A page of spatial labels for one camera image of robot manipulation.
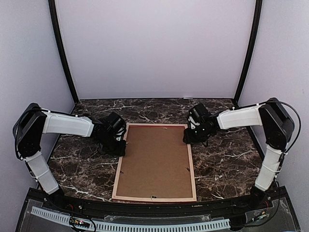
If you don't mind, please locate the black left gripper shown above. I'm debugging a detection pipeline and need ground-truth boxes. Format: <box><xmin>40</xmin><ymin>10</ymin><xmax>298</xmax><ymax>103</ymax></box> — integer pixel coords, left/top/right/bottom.
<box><xmin>98</xmin><ymin>133</ymin><xmax>127</xmax><ymax>157</ymax></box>

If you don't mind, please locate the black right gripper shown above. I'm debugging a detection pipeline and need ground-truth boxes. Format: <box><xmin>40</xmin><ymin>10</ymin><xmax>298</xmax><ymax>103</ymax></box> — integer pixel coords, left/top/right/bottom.
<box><xmin>184</xmin><ymin>124</ymin><xmax>212</xmax><ymax>144</ymax></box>

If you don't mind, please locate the brown cardboard backing board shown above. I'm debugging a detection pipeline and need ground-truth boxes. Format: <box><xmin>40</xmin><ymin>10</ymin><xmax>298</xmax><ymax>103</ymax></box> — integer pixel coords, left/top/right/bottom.
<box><xmin>115</xmin><ymin>125</ymin><xmax>195</xmax><ymax>198</ymax></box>

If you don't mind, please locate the red wooden picture frame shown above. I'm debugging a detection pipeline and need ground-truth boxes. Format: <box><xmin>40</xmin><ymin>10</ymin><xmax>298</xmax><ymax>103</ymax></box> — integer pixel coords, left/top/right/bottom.
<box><xmin>112</xmin><ymin>122</ymin><xmax>197</xmax><ymax>203</ymax></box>

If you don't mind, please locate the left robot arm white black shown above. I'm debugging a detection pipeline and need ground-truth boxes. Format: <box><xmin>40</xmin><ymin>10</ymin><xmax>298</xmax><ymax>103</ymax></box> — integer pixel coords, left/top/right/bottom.
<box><xmin>13</xmin><ymin>103</ymin><xmax>126</xmax><ymax>211</ymax></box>

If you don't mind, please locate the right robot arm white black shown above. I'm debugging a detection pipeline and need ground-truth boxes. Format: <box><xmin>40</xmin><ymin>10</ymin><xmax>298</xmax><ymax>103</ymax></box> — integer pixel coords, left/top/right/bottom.
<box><xmin>183</xmin><ymin>98</ymin><xmax>300</xmax><ymax>210</ymax></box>

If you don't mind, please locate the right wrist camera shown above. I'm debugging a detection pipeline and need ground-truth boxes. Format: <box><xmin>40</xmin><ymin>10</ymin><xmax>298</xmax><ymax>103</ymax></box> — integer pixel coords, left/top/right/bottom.
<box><xmin>188</xmin><ymin>115</ymin><xmax>200</xmax><ymax>130</ymax></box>

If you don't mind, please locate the black front table rail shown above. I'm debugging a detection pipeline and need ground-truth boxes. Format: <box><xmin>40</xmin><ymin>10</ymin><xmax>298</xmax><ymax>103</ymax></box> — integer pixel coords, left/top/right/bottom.
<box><xmin>26</xmin><ymin>183</ymin><xmax>285</xmax><ymax>218</ymax></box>

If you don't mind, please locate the white slotted cable duct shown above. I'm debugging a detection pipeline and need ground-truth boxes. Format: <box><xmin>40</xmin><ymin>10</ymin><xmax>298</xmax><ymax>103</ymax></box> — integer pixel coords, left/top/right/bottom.
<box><xmin>31</xmin><ymin>206</ymin><xmax>230</xmax><ymax>232</ymax></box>

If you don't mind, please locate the right black corner post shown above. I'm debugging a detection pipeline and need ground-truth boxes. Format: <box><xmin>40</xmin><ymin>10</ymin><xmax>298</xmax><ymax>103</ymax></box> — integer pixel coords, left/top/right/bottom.
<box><xmin>233</xmin><ymin>0</ymin><xmax>263</xmax><ymax>105</ymax></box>

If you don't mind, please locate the black corner post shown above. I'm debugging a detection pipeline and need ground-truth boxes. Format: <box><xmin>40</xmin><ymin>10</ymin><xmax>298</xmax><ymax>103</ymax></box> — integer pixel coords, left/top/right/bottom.
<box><xmin>233</xmin><ymin>0</ymin><xmax>263</xmax><ymax>105</ymax></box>
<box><xmin>48</xmin><ymin>0</ymin><xmax>79</xmax><ymax>104</ymax></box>

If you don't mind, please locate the left black corner post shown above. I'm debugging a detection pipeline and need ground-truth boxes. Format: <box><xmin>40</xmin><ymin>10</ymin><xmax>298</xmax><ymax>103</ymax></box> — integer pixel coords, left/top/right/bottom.
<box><xmin>48</xmin><ymin>0</ymin><xmax>79</xmax><ymax>104</ymax></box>

